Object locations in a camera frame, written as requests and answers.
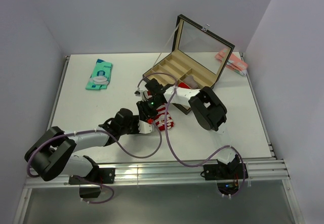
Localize red white striped santa sock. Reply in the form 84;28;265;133
153;104;175;131

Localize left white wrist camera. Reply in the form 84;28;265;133
138;120;154;135

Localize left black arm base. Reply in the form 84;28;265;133
68;156;115;204

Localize grey rolled sock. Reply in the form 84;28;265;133
183;75;199;89

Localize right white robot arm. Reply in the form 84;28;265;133
135;79;241;178

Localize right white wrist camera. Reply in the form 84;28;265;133
134;89;141;96

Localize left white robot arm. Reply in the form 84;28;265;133
24;108;144;183

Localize black compartment box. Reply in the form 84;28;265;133
142;14;235;115

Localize teal green sock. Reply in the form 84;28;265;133
85;59;113;90

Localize red rolled sock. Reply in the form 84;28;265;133
178;82;190;89

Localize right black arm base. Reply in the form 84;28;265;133
200;162;249;197

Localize pink sock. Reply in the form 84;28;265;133
215;49;248;76

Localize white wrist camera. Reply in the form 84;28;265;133
138;120;154;135
134;89;141;96

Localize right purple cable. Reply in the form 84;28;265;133
136;72;248;199

